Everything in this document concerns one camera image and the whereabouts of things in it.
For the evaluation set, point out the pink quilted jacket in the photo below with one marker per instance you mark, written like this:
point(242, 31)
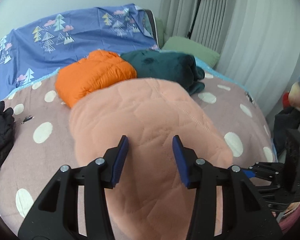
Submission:
point(149, 202)

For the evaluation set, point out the green cushion by curtain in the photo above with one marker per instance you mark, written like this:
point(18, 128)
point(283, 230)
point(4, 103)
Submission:
point(184, 45)

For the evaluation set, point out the pink polka-dot blanket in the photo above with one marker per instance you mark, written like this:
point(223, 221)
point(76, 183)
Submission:
point(43, 140)

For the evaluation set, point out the black puffer jacket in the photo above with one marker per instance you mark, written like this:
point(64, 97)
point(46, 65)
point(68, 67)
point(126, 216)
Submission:
point(6, 131)

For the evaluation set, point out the grey curtain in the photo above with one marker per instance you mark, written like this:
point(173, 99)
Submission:
point(258, 41)

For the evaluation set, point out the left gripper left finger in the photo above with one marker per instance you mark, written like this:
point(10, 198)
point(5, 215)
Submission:
point(54, 214)

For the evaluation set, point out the blue tree-print sheet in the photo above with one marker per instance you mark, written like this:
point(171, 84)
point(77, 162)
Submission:
point(39, 49)

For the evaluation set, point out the orange puffer jacket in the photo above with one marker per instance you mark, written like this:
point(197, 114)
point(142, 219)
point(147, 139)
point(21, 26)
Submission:
point(99, 70)

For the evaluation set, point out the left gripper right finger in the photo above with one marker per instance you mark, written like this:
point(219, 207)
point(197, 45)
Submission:
point(227, 205)

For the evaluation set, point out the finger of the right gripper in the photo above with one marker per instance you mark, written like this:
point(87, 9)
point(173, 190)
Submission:
point(249, 173)

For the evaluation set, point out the dark green fleece garment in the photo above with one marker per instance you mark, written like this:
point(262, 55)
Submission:
point(171, 66)

